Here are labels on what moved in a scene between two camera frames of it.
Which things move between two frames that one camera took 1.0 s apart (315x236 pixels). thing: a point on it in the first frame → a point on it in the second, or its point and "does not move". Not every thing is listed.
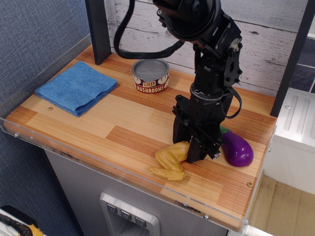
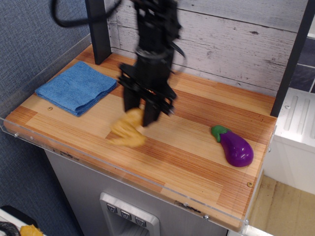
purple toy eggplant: x=238 y=153 does not move
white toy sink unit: x=292 y=159 does not move
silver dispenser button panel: x=124 y=219 does not move
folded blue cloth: x=76 y=88 does not move
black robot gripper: x=199 y=119 → x=150 y=77
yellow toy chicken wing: x=169 y=159 → x=127 y=129
